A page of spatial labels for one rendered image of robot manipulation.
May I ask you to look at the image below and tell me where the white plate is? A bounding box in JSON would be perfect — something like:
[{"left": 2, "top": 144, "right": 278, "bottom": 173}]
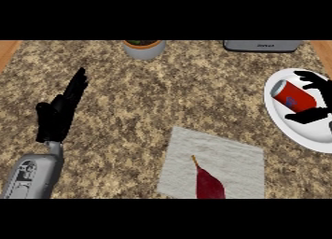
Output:
[{"left": 262, "top": 67, "right": 332, "bottom": 154}]

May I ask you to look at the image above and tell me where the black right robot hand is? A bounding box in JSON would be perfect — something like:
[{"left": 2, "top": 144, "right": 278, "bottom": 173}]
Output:
[{"left": 283, "top": 70, "right": 332, "bottom": 125}]

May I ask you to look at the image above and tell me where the grey plant pot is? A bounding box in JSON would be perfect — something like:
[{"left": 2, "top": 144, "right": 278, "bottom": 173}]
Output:
[{"left": 122, "top": 39, "right": 168, "bottom": 61}]

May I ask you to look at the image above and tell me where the red can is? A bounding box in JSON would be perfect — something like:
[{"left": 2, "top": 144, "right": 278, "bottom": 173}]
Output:
[{"left": 269, "top": 79, "right": 320, "bottom": 114}]

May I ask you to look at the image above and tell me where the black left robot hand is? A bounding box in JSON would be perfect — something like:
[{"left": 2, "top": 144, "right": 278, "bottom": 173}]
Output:
[{"left": 33, "top": 66, "right": 91, "bottom": 145}]

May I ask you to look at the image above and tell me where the dark red chili pepper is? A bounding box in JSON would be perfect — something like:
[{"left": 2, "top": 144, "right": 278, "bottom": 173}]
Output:
[{"left": 190, "top": 154, "right": 227, "bottom": 200}]

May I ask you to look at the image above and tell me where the grey placemat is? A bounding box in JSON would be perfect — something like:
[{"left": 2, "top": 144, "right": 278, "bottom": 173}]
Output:
[{"left": 154, "top": 125, "right": 265, "bottom": 200}]

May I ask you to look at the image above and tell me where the grey appliance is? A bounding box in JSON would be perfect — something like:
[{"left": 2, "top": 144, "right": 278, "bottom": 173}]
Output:
[{"left": 221, "top": 39, "right": 303, "bottom": 54}]

